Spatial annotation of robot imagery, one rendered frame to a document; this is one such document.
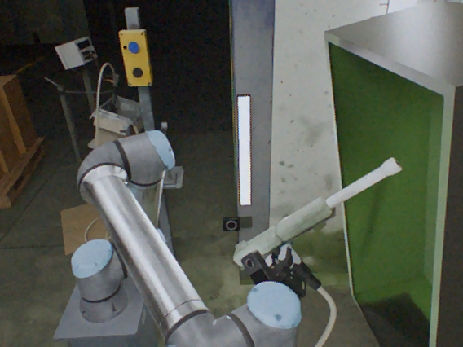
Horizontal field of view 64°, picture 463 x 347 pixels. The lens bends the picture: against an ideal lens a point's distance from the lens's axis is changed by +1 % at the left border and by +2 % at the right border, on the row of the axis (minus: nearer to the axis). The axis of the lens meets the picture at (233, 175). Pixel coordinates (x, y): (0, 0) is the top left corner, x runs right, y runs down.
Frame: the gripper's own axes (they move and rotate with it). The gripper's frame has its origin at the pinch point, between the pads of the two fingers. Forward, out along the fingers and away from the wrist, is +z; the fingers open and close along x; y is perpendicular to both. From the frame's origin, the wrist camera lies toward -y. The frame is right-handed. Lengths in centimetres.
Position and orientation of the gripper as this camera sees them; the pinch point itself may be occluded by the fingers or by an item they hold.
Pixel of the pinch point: (278, 244)
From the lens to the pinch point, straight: 99.5
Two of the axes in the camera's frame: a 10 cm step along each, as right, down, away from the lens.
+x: 6.6, -5.6, -5.0
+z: 2.0, -5.1, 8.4
